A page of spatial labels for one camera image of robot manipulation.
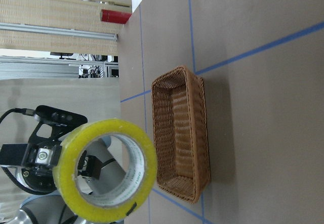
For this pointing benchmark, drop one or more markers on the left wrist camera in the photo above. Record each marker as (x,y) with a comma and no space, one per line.
(58,118)

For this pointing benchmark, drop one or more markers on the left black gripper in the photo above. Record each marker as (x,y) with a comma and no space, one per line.
(56,156)

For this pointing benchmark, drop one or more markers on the yellow tape roll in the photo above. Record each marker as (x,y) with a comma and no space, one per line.
(133,190)

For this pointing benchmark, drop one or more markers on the brown wicker basket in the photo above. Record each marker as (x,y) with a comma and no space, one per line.
(180,134)

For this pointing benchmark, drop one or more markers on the red cylinder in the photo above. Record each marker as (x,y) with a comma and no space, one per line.
(115,16)

